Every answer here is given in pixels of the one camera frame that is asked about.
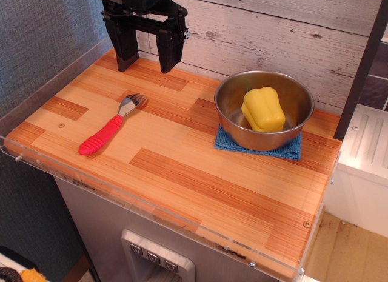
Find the yellow black object bottom left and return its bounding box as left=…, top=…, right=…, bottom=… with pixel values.
left=1, top=267, right=48, bottom=282

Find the silver dispenser button panel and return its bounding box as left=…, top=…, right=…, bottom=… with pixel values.
left=121, top=229, right=196, bottom=281

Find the grey toy fridge cabinet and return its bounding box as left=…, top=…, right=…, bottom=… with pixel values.
left=55, top=178, right=304, bottom=281

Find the blue folded cloth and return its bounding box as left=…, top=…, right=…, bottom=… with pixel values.
left=214, top=126, right=302, bottom=161

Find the clear acrylic table guard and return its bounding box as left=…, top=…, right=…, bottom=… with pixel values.
left=1, top=35, right=343, bottom=268

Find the yellow toy bell pepper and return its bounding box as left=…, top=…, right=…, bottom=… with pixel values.
left=241, top=87, right=286, bottom=132

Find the red handled spork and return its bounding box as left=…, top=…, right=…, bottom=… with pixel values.
left=78, top=93, right=147, bottom=155

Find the stainless steel bowl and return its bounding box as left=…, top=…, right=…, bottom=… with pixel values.
left=214, top=70, right=314, bottom=151

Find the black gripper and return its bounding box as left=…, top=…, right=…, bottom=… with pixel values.
left=101, top=0, right=189, bottom=73

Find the dark right shelf post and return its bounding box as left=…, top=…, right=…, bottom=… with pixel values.
left=334, top=0, right=387, bottom=141

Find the white toy sink unit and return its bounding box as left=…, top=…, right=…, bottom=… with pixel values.
left=324, top=105, right=387, bottom=237

